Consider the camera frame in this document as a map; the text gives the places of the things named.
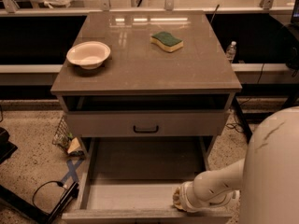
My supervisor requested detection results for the black cable on floor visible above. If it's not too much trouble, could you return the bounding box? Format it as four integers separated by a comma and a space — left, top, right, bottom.
32, 180, 78, 217

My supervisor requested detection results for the grey drawer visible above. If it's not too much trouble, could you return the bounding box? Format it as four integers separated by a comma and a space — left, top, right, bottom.
63, 137, 232, 224
62, 94, 231, 138

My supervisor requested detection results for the green yellow sponge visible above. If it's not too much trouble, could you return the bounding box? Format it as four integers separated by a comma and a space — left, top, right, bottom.
150, 32, 183, 53

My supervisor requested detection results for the black table leg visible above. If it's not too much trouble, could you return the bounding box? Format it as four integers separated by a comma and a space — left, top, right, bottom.
232, 97, 252, 143
0, 181, 80, 224

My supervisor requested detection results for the grey top drawer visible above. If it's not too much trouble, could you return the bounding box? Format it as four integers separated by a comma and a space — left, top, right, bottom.
62, 94, 231, 138

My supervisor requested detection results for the black table leg right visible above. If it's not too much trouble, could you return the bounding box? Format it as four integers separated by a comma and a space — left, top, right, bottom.
232, 97, 252, 143

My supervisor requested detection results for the clear water bottle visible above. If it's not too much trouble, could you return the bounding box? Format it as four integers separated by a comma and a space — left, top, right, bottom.
225, 41, 236, 63

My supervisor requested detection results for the grey drawer cabinet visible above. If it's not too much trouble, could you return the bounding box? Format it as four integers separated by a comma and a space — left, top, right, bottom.
51, 11, 241, 155

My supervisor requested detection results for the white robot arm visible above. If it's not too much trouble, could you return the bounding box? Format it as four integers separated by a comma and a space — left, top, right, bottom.
173, 106, 299, 224

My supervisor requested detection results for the blue tape cross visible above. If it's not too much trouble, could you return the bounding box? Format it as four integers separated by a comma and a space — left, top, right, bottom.
61, 159, 83, 184

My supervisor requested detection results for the black table leg left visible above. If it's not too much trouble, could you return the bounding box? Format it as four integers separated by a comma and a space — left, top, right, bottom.
0, 181, 80, 224

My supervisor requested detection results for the wire mesh basket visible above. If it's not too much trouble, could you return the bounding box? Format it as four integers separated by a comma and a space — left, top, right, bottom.
52, 117, 84, 157

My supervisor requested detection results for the white plastic bowl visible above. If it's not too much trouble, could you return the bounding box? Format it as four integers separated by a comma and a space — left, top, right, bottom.
66, 41, 111, 70

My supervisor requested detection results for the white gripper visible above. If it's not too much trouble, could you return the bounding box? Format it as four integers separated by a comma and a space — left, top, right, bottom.
173, 181, 240, 213

